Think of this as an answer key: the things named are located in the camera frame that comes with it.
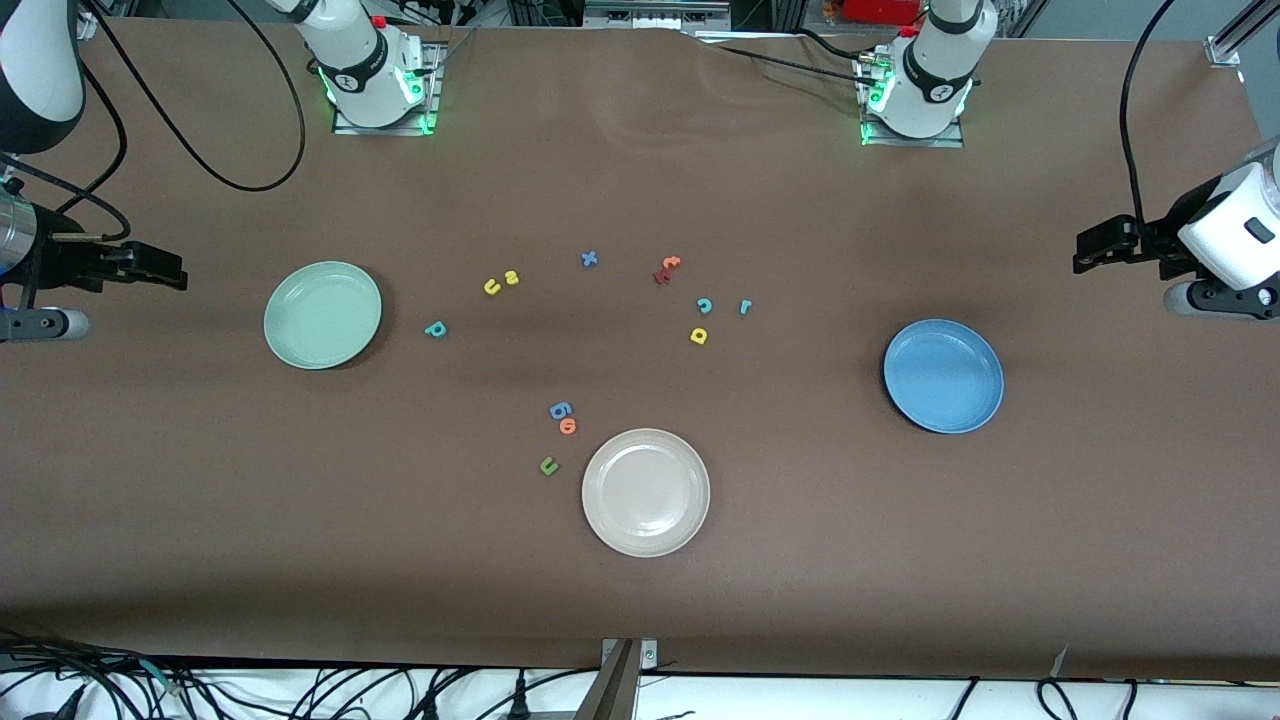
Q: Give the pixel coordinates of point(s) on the brown table cover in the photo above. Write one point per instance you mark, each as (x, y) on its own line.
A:
(800, 580)

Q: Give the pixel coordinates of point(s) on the beige plate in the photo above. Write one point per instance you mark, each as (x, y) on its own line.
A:
(645, 492)

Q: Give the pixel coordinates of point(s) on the red box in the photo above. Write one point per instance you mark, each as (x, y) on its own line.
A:
(880, 10)

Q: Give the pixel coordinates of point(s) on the aluminium frame profile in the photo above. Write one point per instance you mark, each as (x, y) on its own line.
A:
(1222, 52)

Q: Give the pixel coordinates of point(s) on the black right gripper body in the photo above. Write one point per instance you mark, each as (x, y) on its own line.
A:
(57, 262)

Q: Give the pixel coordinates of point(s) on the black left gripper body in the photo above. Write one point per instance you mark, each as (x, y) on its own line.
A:
(1163, 238)

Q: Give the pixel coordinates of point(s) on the grey power strip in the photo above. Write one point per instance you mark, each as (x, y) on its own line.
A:
(655, 15)

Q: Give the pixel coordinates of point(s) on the green plate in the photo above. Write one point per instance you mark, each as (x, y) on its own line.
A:
(322, 315)

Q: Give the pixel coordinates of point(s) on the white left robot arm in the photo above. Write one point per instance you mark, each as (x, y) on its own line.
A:
(935, 70)

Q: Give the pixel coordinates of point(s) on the grey mount post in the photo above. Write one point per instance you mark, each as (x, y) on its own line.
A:
(610, 695)

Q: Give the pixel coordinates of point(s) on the silver clamp bracket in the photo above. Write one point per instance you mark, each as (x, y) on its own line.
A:
(648, 655)

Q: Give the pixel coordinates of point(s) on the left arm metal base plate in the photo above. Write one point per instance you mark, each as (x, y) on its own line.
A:
(910, 143)

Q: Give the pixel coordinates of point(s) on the blue letter g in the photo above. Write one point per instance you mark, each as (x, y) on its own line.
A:
(560, 411)

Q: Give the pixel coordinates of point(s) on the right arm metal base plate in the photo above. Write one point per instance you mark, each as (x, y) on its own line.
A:
(385, 130)

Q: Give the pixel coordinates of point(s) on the black power plug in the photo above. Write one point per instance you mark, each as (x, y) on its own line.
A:
(518, 700)

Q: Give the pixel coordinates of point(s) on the blue plate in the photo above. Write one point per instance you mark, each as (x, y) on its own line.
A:
(943, 376)

